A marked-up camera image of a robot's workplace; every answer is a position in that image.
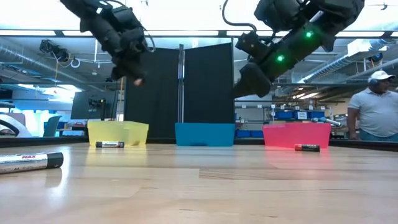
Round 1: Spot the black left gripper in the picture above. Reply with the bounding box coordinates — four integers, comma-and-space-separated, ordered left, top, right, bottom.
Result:
79, 15, 149, 82

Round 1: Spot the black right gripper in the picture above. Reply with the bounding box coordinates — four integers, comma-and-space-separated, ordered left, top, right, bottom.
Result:
233, 40, 301, 98

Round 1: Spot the silver black Energizer battery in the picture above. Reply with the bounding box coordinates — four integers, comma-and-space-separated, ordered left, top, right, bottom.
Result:
95, 141, 125, 149

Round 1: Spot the red black battery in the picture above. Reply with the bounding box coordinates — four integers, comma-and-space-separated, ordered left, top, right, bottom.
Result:
294, 144, 321, 152

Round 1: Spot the silver Energizer Max battery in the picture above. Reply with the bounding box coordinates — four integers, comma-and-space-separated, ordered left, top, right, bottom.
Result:
0, 152, 65, 175

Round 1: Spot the black folding partition screen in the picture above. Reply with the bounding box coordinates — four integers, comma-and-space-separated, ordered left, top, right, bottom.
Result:
124, 42, 236, 140

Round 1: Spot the black monitor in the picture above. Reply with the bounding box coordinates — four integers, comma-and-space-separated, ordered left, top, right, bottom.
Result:
70, 90, 119, 121

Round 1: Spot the yellow translucent plastic bin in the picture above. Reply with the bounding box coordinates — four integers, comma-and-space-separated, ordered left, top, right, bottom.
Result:
87, 120, 150, 147

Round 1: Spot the red translucent plastic bin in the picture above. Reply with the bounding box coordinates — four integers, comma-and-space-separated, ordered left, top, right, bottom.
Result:
262, 122, 332, 149

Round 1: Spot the blue plastic bin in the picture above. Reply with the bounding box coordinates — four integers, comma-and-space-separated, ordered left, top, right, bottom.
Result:
174, 122, 236, 147

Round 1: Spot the black ceiling-hung device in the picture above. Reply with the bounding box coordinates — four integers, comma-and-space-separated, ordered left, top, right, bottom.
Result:
39, 39, 71, 63

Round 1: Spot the grey office chair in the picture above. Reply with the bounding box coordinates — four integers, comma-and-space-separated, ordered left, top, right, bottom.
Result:
42, 115, 62, 138

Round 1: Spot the person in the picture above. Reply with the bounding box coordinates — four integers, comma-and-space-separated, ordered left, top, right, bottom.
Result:
347, 70, 398, 142

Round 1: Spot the black curved chair part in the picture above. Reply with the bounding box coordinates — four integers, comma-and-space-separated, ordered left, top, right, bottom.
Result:
0, 123, 19, 137

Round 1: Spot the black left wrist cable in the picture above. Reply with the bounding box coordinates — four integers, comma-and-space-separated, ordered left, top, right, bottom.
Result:
105, 0, 156, 53

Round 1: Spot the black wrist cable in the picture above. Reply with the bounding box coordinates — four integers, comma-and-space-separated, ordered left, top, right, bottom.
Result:
221, 0, 257, 33
105, 0, 156, 53

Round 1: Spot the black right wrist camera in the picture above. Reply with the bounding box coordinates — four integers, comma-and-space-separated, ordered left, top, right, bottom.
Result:
235, 30, 271, 60

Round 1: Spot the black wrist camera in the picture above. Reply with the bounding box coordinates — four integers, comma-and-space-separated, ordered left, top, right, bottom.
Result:
105, 4, 144, 32
235, 30, 271, 60

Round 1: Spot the black camera on stand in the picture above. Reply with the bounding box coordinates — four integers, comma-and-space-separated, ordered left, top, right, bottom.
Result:
88, 98, 106, 121

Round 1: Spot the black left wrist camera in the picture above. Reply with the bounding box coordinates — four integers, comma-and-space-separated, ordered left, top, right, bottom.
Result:
105, 4, 144, 32

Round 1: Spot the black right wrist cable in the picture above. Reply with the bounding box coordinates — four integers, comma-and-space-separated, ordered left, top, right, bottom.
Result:
221, 0, 257, 33

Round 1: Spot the silver ventilation duct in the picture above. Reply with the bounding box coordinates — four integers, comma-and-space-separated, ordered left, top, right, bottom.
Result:
298, 37, 398, 84
0, 43, 91, 85

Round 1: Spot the black aluminium table frame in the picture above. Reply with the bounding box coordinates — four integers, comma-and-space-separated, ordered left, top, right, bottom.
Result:
0, 136, 398, 152

